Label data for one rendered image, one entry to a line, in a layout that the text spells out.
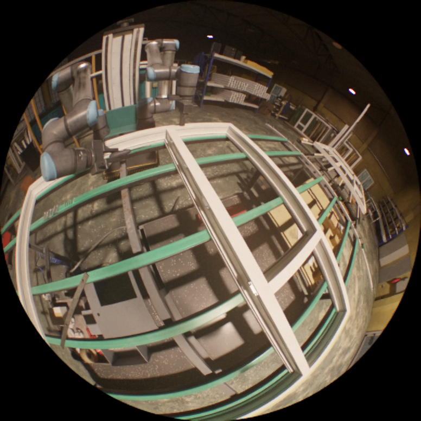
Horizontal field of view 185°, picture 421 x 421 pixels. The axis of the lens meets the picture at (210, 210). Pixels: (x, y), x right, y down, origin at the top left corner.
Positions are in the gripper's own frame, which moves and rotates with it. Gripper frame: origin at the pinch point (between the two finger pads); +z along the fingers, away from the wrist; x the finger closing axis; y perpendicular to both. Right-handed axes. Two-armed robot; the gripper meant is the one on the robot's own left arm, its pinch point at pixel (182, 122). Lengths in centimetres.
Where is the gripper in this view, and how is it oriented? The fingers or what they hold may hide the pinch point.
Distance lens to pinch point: 79.7
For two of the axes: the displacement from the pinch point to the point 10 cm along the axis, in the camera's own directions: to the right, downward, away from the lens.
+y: 8.7, -3.1, 3.9
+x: -4.5, -8.2, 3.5
